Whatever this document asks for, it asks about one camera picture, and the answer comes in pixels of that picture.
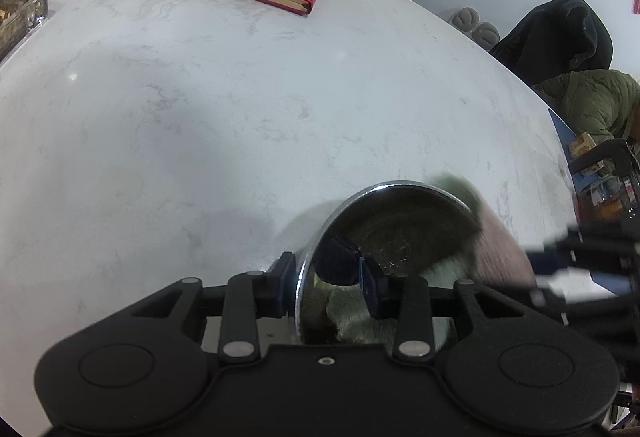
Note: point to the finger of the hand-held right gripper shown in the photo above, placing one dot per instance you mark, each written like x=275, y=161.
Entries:
x=547, y=262
x=575, y=302

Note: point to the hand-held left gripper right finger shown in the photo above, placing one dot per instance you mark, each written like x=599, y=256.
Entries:
x=372, y=289

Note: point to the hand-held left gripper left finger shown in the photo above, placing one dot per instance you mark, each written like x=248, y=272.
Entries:
x=287, y=284

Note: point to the pink and green cloth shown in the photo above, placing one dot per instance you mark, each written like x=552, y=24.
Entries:
x=500, y=252

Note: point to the steel bowl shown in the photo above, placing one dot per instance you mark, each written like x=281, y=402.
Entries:
x=400, y=227

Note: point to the small yellow packet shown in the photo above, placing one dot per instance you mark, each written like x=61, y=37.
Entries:
x=584, y=144

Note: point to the blue mat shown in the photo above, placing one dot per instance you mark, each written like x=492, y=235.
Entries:
x=562, y=132

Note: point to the black jacket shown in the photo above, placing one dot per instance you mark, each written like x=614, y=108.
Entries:
x=560, y=42

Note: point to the glass ashtray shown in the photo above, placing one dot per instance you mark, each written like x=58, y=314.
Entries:
x=20, y=17

